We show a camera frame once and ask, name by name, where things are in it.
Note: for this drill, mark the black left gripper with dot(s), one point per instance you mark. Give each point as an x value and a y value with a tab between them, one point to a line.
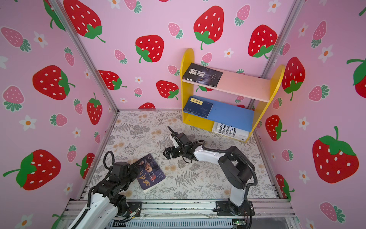
133	173

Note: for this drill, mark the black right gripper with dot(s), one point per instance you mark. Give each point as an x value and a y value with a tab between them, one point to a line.
172	153

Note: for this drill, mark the dark book orange calligraphy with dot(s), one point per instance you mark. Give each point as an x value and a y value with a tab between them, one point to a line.
150	174

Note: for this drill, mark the navy book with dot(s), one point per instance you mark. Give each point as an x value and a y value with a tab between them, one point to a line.
198	107

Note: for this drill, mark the white book black spanish text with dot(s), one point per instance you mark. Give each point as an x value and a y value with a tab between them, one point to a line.
230	131

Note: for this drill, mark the black book white chinese title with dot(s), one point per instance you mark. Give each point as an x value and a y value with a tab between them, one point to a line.
202	75

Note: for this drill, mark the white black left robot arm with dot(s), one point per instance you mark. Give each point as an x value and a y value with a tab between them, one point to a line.
104	201

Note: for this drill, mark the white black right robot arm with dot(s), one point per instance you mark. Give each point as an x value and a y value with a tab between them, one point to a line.
237	168

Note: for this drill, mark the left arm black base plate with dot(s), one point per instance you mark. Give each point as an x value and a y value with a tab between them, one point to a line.
129	209

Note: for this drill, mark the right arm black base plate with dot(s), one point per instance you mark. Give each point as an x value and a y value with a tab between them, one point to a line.
227	208

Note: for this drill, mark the aluminium front rail frame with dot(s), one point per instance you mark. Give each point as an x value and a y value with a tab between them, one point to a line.
189	214

